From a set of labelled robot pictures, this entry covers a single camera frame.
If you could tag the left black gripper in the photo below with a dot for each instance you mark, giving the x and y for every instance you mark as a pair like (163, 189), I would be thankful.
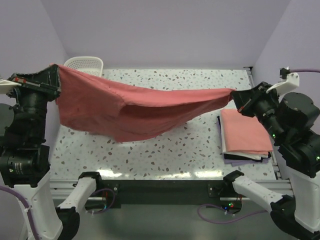
(36, 84)

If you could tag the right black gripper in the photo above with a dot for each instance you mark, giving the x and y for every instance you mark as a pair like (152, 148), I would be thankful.
(247, 101)

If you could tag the red t shirt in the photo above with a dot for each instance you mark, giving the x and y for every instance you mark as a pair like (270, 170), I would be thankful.
(129, 113)

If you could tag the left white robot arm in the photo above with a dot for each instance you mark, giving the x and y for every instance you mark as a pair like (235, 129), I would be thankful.
(24, 157)

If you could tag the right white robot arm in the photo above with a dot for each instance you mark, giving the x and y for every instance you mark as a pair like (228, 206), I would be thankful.
(288, 119)

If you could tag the folded salmon t shirt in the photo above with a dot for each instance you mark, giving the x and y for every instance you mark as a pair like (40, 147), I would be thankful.
(243, 135)

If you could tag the white plastic basket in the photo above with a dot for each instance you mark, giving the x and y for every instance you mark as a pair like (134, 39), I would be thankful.
(86, 64)

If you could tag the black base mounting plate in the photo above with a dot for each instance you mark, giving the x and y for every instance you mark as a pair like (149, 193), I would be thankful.
(159, 192)

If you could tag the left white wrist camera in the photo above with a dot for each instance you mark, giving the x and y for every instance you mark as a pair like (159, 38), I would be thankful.
(6, 86)

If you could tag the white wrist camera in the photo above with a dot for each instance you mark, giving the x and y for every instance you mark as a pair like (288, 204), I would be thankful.
(289, 82)
(6, 86)

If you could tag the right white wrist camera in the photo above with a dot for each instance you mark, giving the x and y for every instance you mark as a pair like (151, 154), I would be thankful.
(289, 82)

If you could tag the aluminium frame rail right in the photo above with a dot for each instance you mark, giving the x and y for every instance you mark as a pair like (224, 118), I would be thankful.
(278, 139)

